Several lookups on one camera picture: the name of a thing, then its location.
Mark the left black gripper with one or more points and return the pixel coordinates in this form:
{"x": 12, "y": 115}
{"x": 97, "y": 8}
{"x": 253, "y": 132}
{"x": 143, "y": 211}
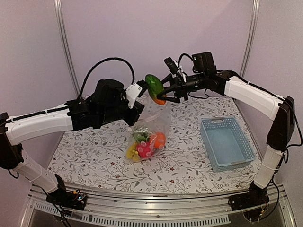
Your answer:
{"x": 131, "y": 119}

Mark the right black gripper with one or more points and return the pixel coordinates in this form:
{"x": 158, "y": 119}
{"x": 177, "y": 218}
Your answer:
{"x": 179, "y": 88}

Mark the green orange toy mango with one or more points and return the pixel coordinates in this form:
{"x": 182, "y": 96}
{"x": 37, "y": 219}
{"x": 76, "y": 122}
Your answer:
{"x": 154, "y": 87}

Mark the green toy bell pepper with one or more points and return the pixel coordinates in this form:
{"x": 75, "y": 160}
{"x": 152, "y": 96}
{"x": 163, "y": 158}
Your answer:
{"x": 139, "y": 136}

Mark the clear zip top bag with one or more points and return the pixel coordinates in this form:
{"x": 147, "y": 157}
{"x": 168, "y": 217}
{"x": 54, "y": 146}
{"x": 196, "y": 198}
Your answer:
{"x": 155, "y": 117}

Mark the orange toy orange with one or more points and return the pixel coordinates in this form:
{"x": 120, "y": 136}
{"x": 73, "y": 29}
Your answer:
{"x": 158, "y": 139}

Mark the red toy apple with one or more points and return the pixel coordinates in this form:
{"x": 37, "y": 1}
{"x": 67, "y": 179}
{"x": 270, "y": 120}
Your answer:
{"x": 145, "y": 150}

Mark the yellow toy bananas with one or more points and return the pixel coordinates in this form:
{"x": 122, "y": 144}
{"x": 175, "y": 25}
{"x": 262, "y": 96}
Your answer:
{"x": 132, "y": 153}

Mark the light blue plastic basket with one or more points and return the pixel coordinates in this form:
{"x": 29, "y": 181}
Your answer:
{"x": 226, "y": 144}

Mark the green toy watermelon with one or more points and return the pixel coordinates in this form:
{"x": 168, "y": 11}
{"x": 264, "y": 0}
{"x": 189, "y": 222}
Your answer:
{"x": 144, "y": 134}

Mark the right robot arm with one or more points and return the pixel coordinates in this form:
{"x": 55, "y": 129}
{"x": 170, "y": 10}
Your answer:
{"x": 228, "y": 83}

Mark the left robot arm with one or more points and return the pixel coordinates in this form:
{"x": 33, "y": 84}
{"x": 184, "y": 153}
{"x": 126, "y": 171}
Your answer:
{"x": 110, "y": 102}

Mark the floral tablecloth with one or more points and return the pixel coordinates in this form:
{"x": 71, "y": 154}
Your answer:
{"x": 96, "y": 158}

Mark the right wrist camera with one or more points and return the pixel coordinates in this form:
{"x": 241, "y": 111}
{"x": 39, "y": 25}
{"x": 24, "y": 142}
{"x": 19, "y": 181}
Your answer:
{"x": 175, "y": 69}

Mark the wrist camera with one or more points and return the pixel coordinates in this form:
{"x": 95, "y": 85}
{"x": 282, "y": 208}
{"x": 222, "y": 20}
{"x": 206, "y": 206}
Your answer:
{"x": 135, "y": 90}
{"x": 175, "y": 69}

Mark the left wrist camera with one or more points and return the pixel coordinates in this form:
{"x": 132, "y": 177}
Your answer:
{"x": 135, "y": 90}

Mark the aluminium front rail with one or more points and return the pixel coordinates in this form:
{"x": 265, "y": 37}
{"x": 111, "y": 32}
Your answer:
{"x": 110, "y": 208}

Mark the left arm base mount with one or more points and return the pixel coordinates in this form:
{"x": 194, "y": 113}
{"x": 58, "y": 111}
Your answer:
{"x": 61, "y": 197}

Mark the left aluminium post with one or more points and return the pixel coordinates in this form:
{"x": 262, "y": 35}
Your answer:
{"x": 65, "y": 45}

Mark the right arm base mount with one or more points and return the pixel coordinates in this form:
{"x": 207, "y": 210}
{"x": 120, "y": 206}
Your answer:
{"x": 256, "y": 199}

